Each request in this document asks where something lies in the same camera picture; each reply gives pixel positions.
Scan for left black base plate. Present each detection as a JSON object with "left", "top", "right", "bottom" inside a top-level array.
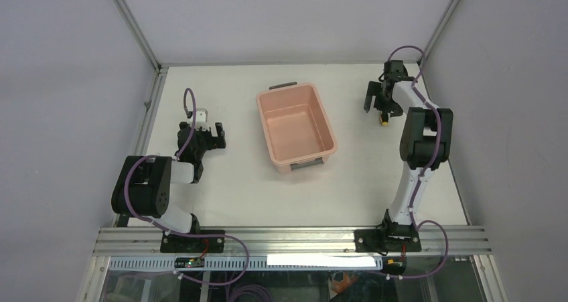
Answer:
[{"left": 159, "top": 230, "right": 225, "bottom": 254}]

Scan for aluminium front rail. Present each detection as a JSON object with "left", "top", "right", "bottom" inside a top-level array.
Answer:
[{"left": 93, "top": 226, "right": 492, "bottom": 257}]

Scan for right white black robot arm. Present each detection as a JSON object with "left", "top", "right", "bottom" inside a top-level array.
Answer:
[{"left": 376, "top": 60, "right": 453, "bottom": 252}]

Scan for black yellow screwdriver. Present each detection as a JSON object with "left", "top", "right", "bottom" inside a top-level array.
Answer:
[{"left": 379, "top": 112, "right": 389, "bottom": 126}]

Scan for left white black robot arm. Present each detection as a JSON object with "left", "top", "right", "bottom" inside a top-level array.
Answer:
[{"left": 111, "top": 82, "right": 381, "bottom": 252}]

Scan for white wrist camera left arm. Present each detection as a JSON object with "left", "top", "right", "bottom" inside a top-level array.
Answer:
[{"left": 187, "top": 108, "right": 210, "bottom": 131}]

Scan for white slotted cable duct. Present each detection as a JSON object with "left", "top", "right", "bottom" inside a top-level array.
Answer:
[{"left": 109, "top": 253, "right": 382, "bottom": 273}]

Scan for orange object below table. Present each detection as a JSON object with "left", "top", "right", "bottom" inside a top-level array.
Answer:
[{"left": 330, "top": 271, "right": 358, "bottom": 294}]

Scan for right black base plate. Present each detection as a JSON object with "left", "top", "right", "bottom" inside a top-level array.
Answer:
[{"left": 354, "top": 229, "right": 422, "bottom": 254}]

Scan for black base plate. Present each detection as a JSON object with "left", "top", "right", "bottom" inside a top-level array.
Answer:
[
  {"left": 354, "top": 229, "right": 422, "bottom": 254},
  {"left": 159, "top": 230, "right": 225, "bottom": 254}
]

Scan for pink plastic bin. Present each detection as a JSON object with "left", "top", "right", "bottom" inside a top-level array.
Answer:
[{"left": 256, "top": 82, "right": 338, "bottom": 175}]

